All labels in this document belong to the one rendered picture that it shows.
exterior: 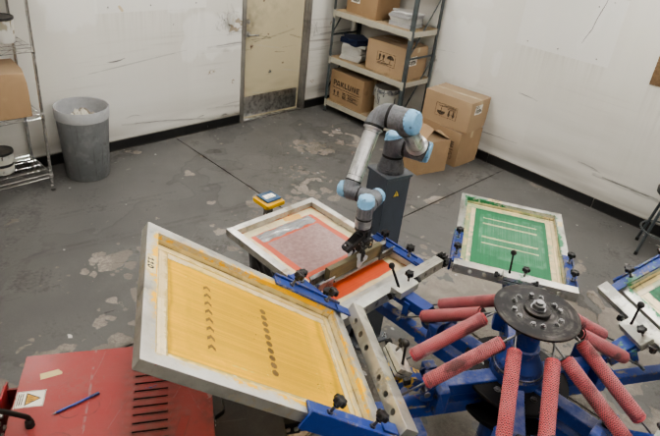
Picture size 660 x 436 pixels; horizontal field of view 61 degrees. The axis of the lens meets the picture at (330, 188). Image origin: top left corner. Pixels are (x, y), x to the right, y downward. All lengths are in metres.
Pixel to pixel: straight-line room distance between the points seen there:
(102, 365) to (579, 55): 5.04
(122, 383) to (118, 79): 4.18
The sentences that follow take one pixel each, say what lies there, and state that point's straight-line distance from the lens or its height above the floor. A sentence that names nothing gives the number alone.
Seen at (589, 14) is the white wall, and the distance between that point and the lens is 5.91.
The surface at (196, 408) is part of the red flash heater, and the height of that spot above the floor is 1.10.
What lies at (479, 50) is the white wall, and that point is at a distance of 6.44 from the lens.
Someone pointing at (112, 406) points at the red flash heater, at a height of 1.10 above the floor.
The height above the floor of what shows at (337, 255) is 0.96.
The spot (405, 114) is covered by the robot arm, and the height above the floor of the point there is 1.67.
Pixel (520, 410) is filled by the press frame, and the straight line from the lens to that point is 2.17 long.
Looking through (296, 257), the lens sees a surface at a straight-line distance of 2.72.
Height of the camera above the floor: 2.53
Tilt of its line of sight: 28 degrees down
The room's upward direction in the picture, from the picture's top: 7 degrees clockwise
